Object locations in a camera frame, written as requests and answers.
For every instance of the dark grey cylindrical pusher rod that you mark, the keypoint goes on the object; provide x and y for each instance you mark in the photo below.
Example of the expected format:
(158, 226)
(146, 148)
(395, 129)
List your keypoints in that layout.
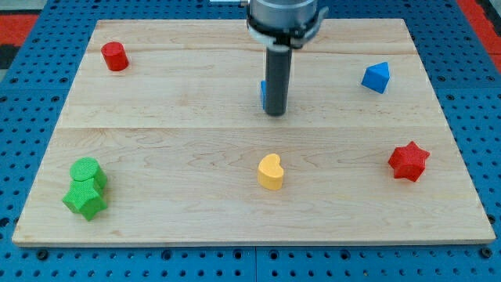
(277, 75)

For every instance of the green star block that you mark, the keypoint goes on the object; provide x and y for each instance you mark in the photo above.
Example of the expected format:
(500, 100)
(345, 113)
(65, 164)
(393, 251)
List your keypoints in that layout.
(85, 198)

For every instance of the red star block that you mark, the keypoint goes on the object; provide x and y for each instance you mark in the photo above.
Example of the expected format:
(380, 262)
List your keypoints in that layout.
(408, 162)

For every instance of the yellow heart block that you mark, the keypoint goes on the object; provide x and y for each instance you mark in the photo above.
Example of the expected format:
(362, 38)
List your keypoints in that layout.
(270, 172)

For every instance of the red cylinder block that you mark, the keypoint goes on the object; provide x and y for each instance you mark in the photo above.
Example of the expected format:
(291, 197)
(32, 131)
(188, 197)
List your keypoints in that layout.
(115, 56)

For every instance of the blue triangular prism block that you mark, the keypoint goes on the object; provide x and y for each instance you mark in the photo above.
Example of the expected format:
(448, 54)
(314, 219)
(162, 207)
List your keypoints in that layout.
(377, 77)

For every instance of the blue cube block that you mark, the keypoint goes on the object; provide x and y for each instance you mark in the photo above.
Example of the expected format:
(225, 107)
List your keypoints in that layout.
(262, 93)

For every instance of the light wooden board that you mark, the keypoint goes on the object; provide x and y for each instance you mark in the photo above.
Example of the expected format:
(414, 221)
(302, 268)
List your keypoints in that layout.
(180, 132)

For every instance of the green cylinder block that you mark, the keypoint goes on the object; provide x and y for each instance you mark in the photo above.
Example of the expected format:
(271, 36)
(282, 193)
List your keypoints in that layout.
(88, 168)

